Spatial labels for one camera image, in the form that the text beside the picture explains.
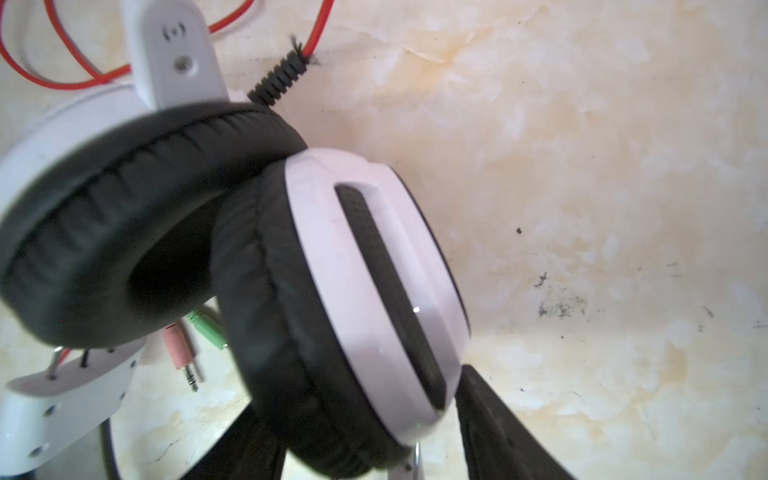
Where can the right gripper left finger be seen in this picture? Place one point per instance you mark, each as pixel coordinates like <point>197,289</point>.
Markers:
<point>247,450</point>

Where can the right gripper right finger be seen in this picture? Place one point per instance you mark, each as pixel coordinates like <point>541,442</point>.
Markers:
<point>496,444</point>

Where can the white black headphones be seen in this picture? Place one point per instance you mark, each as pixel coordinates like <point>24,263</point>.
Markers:
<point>138,202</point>

